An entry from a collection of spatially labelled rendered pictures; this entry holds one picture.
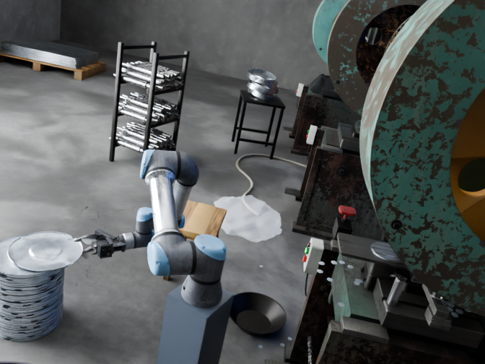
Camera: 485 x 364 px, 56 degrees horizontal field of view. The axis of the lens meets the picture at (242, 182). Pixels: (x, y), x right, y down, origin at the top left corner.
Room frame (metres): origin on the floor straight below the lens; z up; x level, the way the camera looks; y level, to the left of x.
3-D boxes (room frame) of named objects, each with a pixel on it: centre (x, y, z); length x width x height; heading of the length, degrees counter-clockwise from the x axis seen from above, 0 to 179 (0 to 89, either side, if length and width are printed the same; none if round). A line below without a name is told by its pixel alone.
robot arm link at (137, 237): (1.81, 0.40, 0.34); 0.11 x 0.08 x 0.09; 127
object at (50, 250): (1.58, 0.75, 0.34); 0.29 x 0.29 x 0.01
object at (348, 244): (1.36, -0.49, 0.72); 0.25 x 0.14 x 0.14; 88
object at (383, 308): (1.36, -0.66, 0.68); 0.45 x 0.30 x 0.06; 178
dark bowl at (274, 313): (1.81, -0.20, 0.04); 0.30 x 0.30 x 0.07
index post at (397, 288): (1.19, -0.53, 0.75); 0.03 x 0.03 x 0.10; 88
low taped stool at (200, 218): (2.16, 0.18, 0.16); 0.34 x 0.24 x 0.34; 176
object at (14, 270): (1.53, 0.81, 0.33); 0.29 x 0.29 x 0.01
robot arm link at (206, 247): (1.36, 0.07, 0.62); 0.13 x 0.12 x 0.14; 114
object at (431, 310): (1.19, -0.66, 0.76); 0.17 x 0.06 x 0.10; 178
